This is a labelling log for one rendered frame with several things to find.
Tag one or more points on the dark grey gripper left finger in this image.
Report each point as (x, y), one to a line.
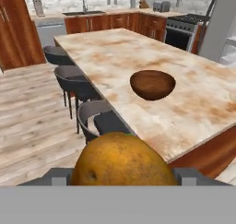
(58, 176)

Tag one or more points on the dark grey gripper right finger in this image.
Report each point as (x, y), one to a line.
(188, 176)

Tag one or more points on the yellow-orange mango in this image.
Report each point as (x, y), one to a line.
(123, 163)

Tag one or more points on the brown wooden bowl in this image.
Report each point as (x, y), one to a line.
(152, 85)

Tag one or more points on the marble-top wooden dining table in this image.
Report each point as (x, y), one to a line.
(147, 55)

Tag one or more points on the white fridge interior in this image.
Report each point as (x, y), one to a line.
(230, 51)

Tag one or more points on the grey fridge door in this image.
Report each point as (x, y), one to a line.
(219, 21)

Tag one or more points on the dark grey bar stool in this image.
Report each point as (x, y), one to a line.
(56, 55)
(98, 117)
(75, 81)

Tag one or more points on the silver dishwasher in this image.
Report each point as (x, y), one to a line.
(50, 32)

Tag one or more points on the steel oven with black hob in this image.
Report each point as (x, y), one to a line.
(181, 31)

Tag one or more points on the tall wooden cupboard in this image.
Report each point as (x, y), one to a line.
(17, 28)

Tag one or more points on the sink with silver tap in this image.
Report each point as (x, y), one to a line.
(83, 12)

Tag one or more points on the wooden base cupboard run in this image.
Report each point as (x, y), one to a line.
(123, 21)

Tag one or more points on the silver toaster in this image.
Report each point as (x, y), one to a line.
(161, 6)

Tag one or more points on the wooden knife block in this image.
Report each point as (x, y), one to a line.
(143, 3)

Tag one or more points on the grey jar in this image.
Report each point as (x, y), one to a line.
(133, 1)

